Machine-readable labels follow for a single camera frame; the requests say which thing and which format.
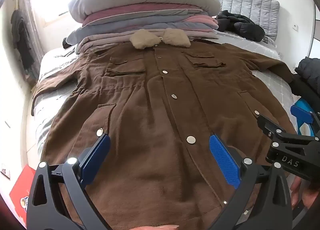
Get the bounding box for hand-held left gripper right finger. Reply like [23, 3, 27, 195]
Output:
[209, 133, 293, 230]

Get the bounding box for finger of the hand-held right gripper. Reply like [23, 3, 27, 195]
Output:
[290, 104, 320, 127]
[257, 114, 283, 141]

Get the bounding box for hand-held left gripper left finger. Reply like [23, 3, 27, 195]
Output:
[26, 133, 112, 230]

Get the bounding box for brown coat with fur collar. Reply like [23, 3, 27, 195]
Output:
[31, 28, 297, 230]

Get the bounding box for dark hanging clothes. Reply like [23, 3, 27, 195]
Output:
[11, 9, 35, 71]

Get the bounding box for person's right hand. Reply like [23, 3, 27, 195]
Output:
[291, 177, 320, 207]

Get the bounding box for person's left hand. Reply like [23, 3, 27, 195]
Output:
[139, 224, 180, 230]

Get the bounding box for bed with grey checked bedspread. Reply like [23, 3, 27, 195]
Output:
[31, 28, 304, 165]

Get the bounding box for dark padded garment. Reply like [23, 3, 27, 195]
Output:
[291, 56, 320, 100]

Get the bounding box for red box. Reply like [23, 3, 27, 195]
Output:
[9, 165, 36, 222]

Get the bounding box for black puffer jacket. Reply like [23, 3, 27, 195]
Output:
[216, 10, 266, 43]

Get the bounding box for pink folded blanket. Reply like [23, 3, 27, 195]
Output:
[189, 15, 218, 30]

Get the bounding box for grey quilted headboard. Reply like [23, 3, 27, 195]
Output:
[192, 0, 280, 48]

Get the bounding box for blue-grey folded blanket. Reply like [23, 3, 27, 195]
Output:
[66, 15, 218, 45]

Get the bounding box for mauve folded blanket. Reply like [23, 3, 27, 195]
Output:
[82, 3, 208, 28]

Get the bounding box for patterned curtain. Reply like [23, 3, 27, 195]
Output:
[17, 0, 48, 78]

